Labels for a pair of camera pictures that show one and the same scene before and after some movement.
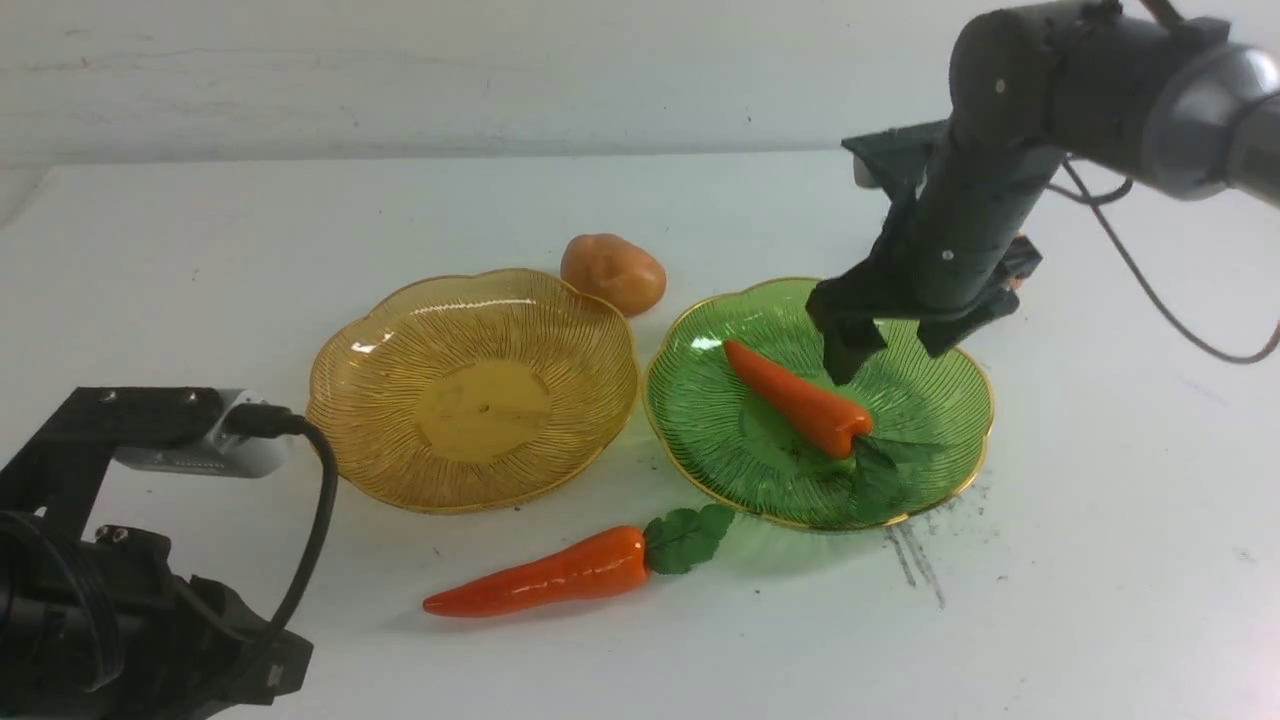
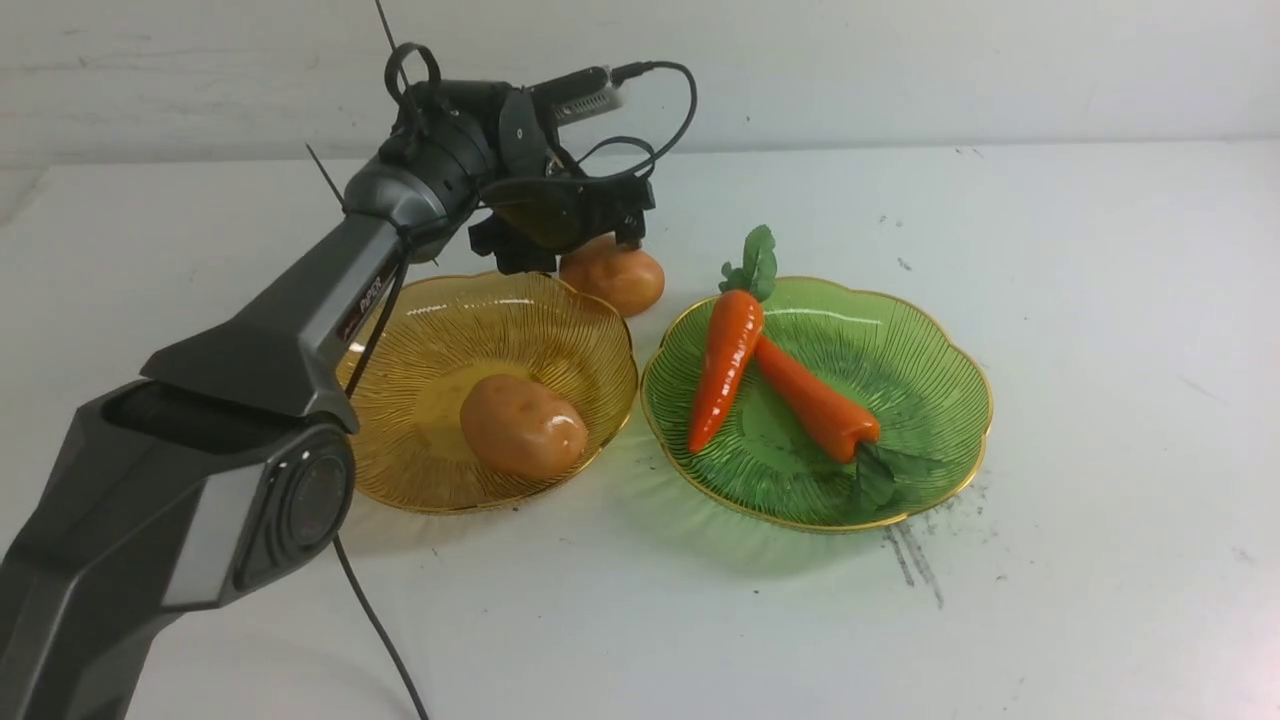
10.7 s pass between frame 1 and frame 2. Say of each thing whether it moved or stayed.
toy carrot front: moved
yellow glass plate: stayed
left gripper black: moved
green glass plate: stayed
